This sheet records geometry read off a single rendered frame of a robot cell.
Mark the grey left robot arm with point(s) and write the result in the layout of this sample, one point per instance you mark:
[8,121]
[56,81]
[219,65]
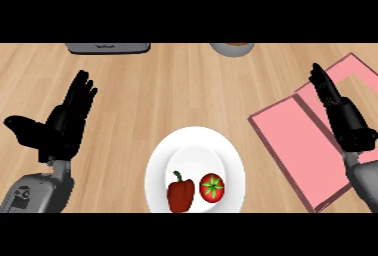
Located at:
[39,190]

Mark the white oval plate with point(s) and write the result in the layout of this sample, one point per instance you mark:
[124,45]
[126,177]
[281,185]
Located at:
[195,170]

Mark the red bell pepper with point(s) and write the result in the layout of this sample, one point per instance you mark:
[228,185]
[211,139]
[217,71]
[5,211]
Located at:
[180,196]

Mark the red tomato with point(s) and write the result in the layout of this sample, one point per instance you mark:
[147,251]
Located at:
[211,188]

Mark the grey round bowl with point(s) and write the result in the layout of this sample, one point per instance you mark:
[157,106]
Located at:
[232,48]

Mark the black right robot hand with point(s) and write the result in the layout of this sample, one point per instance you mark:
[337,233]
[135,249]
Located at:
[347,120]

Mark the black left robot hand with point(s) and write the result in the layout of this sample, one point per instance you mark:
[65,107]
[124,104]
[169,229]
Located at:
[62,126]

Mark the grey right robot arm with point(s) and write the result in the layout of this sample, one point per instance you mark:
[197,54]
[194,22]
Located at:
[364,180]

